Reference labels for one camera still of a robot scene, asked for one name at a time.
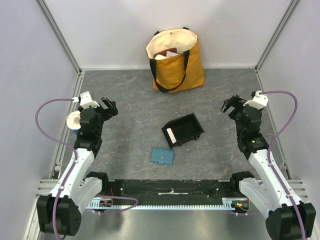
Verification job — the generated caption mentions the black plastic tray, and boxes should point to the black plastic tray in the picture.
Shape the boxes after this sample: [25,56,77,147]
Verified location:
[161,113,205,149]

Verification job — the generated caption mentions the teal leather card holder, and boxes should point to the teal leather card holder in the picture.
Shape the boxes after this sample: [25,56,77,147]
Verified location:
[150,147,175,166]

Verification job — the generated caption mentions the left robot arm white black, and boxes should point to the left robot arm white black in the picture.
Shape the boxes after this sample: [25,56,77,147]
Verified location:
[36,91,118,240]

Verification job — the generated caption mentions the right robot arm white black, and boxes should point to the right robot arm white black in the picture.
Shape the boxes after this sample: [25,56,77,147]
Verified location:
[220,91,316,240]

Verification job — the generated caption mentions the white toilet paper roll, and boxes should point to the white toilet paper roll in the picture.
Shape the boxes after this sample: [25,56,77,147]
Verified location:
[66,110,81,130]

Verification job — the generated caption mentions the blue patterned cup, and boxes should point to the blue patterned cup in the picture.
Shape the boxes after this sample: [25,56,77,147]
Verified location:
[71,129,80,135]

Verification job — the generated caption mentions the orange tote bag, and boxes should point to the orange tote bag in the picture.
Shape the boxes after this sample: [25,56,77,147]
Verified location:
[146,27,205,93]

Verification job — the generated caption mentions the white items in bag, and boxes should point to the white items in bag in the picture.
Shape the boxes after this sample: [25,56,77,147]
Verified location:
[154,51,179,60]

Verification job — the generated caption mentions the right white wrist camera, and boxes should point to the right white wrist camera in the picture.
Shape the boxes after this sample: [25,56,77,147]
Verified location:
[243,90,269,110]

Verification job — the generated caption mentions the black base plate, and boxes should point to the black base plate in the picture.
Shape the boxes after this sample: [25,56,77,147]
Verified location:
[108,179,245,206]

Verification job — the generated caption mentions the blue slotted cable duct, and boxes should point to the blue slotted cable duct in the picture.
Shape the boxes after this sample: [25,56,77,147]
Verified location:
[86,198,249,211]

